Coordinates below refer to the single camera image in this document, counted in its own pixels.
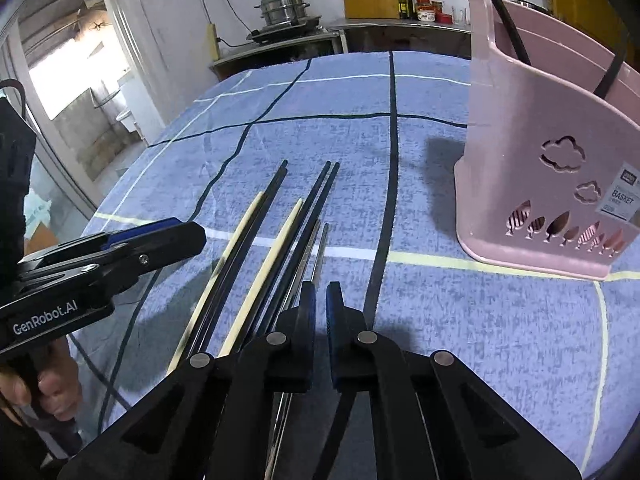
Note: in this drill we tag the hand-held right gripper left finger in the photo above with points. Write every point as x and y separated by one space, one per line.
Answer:
310 310

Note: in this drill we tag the red sauce jar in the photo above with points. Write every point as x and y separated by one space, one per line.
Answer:
424 10
437 10

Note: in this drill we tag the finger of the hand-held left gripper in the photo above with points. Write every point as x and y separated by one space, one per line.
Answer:
170 245
140 232

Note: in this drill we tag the steel kitchen counter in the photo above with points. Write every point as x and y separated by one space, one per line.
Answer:
400 32

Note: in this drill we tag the black induction cooker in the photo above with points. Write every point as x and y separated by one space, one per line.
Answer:
285 32

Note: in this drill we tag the steel kitchen table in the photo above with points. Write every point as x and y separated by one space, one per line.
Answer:
270 52

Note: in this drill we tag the blue checked table cloth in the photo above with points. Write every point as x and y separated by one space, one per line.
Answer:
450 360

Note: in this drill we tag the white door frame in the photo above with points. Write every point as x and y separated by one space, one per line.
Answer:
132 60

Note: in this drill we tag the clear drinking glass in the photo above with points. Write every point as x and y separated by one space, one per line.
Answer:
460 15

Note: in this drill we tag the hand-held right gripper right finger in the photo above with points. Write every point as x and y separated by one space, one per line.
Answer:
332 320

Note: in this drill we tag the yellow wall power strip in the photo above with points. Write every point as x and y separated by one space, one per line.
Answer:
213 40

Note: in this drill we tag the person's left hand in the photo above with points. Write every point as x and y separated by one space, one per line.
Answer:
60 385

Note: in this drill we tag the metal chopstick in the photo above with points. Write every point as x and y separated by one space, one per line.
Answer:
320 252

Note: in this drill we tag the pink plastic basket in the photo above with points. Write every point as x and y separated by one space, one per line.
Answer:
525 160

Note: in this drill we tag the steel steamer pot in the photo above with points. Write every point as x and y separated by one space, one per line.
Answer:
282 7

